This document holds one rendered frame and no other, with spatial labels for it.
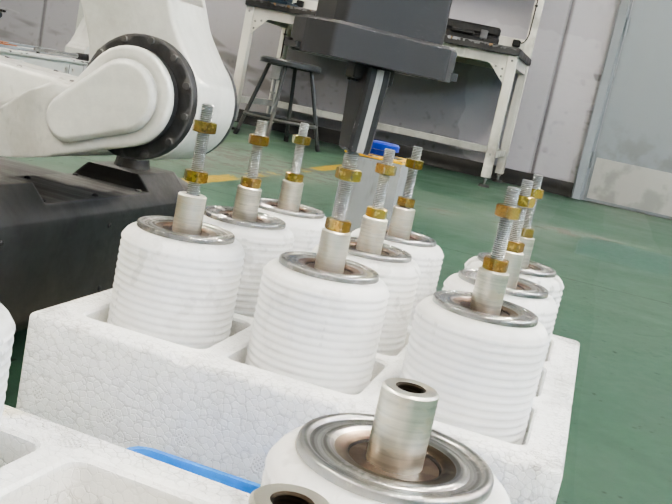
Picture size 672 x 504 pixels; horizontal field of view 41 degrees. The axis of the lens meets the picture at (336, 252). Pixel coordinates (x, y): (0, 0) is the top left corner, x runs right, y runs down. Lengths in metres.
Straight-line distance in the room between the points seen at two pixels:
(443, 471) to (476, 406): 0.27
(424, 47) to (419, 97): 5.25
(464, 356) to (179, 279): 0.21
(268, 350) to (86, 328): 0.13
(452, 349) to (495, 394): 0.04
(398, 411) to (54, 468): 0.20
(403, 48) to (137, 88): 0.46
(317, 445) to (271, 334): 0.31
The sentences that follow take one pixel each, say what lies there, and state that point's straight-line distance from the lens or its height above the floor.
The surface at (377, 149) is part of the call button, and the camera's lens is 1.06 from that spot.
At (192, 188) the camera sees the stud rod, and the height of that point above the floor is 0.29.
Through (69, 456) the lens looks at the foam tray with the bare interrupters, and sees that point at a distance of 0.48.
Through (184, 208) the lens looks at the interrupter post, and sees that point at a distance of 0.70.
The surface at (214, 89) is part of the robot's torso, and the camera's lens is 1.09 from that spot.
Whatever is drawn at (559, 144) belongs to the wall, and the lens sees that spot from 5.78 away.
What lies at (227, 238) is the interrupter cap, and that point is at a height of 0.25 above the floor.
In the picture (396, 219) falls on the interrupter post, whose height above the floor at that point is 0.27.
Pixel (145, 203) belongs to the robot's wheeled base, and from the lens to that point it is 1.25.
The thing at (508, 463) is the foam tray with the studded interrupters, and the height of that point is 0.18.
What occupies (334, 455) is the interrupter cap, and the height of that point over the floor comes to 0.25.
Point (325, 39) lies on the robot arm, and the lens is 0.62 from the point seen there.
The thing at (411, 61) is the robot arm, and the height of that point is 0.41.
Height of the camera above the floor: 0.38
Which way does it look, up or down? 10 degrees down
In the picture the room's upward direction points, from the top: 12 degrees clockwise
